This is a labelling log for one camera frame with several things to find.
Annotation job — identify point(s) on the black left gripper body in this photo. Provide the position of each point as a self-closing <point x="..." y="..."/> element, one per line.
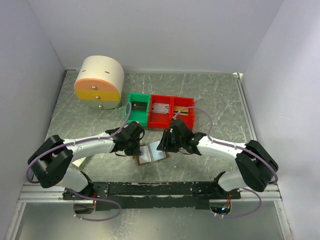
<point x="133" y="148"/>

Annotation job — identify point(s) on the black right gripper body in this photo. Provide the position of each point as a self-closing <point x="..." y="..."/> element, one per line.
<point x="170" y="143"/>

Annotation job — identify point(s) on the round mini drawer cabinet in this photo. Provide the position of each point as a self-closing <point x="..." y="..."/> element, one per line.
<point x="100" y="82"/>

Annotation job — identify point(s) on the brown leather card holder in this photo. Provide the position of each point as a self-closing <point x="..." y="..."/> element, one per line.
<point x="149" y="154"/>

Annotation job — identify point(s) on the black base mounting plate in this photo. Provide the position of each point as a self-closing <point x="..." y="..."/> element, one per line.
<point x="149" y="195"/>

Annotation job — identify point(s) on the green plastic bin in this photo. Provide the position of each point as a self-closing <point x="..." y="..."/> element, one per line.
<point x="139" y="116"/>

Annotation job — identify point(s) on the red plastic bin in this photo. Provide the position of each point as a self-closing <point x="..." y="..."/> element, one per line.
<point x="157" y="120"/>
<point x="187" y="102"/>

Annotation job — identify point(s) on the red middle plastic bin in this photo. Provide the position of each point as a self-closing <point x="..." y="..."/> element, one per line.
<point x="157" y="120"/>

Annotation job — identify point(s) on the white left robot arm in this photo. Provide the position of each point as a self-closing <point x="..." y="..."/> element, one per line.
<point x="51" y="162"/>

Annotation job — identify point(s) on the gold card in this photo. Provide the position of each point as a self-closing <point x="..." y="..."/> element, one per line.
<point x="181" y="110"/>

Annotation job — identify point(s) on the white cardboard box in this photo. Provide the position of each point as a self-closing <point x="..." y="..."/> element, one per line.
<point x="78" y="163"/>

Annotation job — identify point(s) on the black VIP card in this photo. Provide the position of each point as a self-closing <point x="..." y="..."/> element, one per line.
<point x="139" y="106"/>

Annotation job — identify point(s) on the silver white card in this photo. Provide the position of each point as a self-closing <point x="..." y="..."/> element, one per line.
<point x="160" y="108"/>

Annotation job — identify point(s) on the red right plastic bin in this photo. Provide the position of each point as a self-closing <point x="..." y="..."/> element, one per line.
<point x="187" y="102"/>

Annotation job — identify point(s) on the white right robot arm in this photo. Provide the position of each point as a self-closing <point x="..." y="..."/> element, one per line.
<point x="255" y="168"/>

